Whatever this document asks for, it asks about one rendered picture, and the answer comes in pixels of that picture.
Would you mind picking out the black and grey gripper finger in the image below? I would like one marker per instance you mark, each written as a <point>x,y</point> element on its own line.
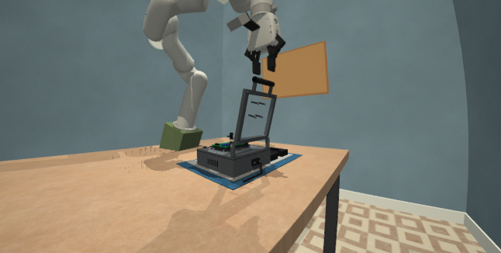
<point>254,57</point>
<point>274,53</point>

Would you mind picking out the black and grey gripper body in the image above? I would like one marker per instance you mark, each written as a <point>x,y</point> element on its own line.
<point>264,36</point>

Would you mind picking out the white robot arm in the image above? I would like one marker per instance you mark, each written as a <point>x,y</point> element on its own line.
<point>162,14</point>

